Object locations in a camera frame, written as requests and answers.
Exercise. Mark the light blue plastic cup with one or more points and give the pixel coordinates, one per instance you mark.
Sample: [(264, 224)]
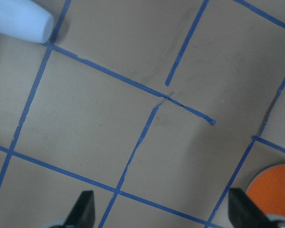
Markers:
[(25, 20)]

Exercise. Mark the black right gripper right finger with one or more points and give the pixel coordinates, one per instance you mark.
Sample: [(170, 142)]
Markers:
[(243, 212)]

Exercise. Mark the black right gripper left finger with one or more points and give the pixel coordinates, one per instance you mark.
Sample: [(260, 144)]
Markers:
[(82, 215)]

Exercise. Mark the orange cylindrical can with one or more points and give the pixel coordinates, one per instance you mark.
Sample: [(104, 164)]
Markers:
[(267, 191)]

